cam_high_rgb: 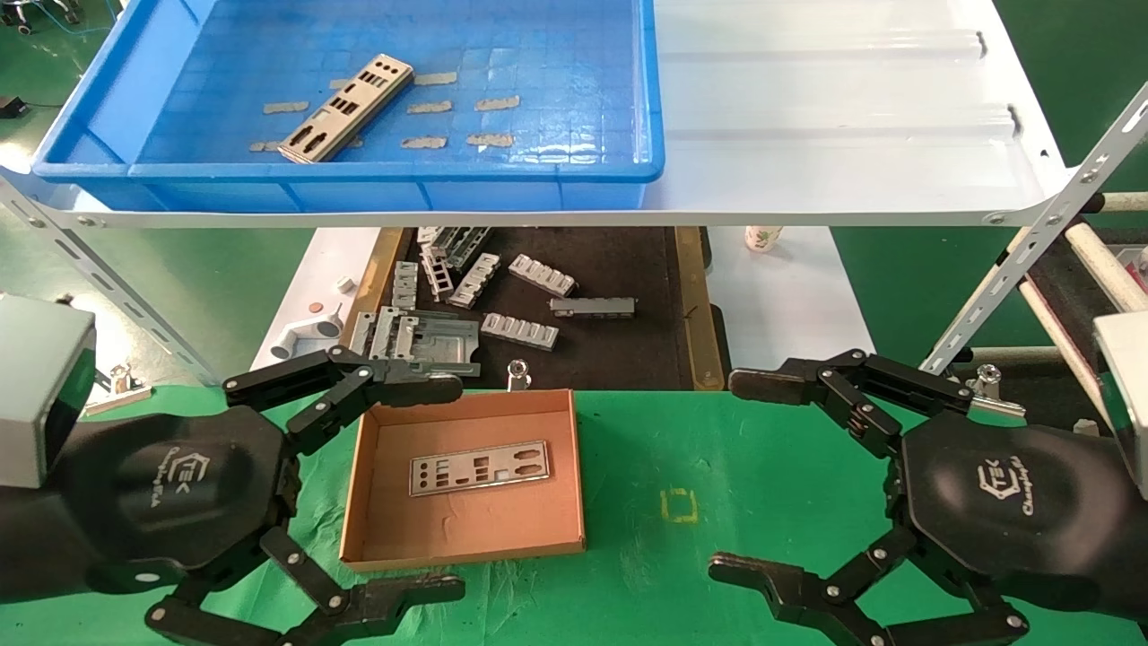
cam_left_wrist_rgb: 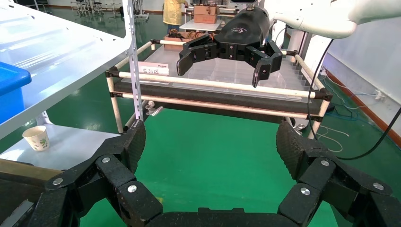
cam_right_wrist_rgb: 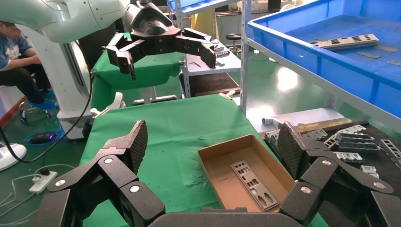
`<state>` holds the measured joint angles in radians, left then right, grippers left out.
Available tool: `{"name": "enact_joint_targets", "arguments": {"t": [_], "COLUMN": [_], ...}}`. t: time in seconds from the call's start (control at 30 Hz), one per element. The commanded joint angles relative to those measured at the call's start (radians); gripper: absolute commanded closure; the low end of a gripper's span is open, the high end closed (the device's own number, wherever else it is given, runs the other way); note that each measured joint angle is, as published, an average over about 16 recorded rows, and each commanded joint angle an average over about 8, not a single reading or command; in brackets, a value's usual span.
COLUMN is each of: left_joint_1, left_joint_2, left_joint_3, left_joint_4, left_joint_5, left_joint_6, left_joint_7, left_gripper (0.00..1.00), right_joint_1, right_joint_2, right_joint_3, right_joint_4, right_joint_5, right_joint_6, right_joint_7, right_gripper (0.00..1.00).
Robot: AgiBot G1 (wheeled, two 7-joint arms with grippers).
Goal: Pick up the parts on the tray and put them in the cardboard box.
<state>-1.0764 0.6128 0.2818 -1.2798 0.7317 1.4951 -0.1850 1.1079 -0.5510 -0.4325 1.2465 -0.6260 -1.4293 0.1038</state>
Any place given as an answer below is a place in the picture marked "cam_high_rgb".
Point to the grey metal rod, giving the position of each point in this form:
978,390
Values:
1031,355

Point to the brown cardboard box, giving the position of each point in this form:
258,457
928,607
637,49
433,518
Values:
475,529

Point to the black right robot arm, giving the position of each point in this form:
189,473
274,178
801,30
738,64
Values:
1137,556

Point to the silver ladder shaped bracket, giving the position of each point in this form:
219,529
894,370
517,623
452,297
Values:
437,269

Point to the blue plastic tray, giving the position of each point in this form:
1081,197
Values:
538,81

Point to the black office chair base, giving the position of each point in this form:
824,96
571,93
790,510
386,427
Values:
20,25

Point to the white metal shelf board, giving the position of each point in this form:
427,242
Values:
807,108

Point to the wooden framed black tray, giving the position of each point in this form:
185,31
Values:
619,350

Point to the dark grey metal bar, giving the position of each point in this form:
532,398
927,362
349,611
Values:
592,307

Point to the white patterned paper cup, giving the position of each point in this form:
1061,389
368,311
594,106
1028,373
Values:
762,238

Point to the small black adapter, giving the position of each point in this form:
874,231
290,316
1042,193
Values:
11,106

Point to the large grey metal plate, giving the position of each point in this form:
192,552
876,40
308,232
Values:
446,345

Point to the grey slotted metal bracket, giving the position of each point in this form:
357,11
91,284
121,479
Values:
543,275
405,285
462,244
473,280
519,331

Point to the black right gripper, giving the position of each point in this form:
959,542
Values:
1013,502

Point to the small silver metal bracket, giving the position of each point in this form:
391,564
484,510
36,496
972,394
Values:
426,235

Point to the narrow grey metal bracket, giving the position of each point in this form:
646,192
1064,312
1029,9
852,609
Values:
387,330
361,332
405,339

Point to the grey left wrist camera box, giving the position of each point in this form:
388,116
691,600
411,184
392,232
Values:
36,386

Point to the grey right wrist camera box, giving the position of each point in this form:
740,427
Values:
1126,395

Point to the white plastic pipe fitting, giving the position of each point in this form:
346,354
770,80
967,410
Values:
305,334

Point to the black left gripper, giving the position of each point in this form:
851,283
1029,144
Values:
179,484

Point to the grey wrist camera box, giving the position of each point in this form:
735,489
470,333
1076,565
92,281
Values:
36,386
1126,395

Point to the silver metal I/O shield plate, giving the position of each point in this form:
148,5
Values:
484,467
368,90

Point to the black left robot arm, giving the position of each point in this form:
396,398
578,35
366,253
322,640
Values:
31,547

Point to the silver binder clip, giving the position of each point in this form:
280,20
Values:
1000,408
121,400
518,383

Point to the black mat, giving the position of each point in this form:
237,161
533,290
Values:
1076,296

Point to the cream coloured rod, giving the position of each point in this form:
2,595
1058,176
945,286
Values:
1126,202
1058,345
1108,267

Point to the green table cloth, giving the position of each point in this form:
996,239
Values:
717,449

